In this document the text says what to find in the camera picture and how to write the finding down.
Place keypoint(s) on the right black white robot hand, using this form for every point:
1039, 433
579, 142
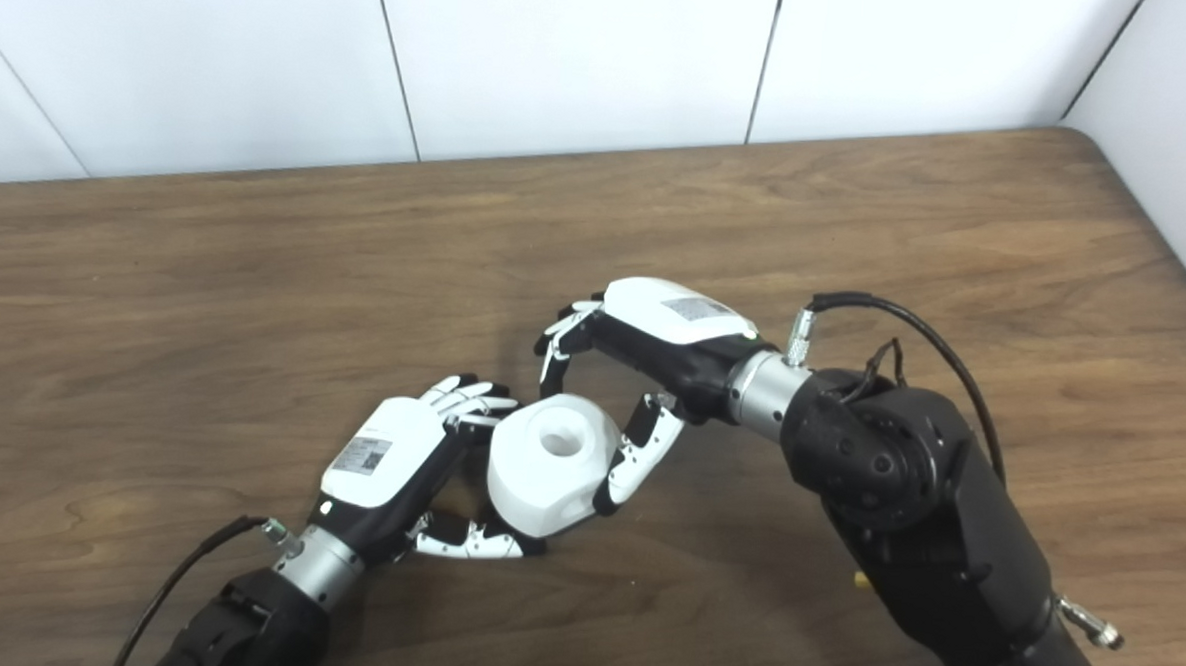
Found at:
673, 332

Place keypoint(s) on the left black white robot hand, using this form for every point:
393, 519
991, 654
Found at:
382, 464

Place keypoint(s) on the round white plastic piece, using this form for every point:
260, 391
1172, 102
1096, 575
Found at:
546, 481

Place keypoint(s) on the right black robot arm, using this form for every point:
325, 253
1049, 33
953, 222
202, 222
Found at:
925, 518

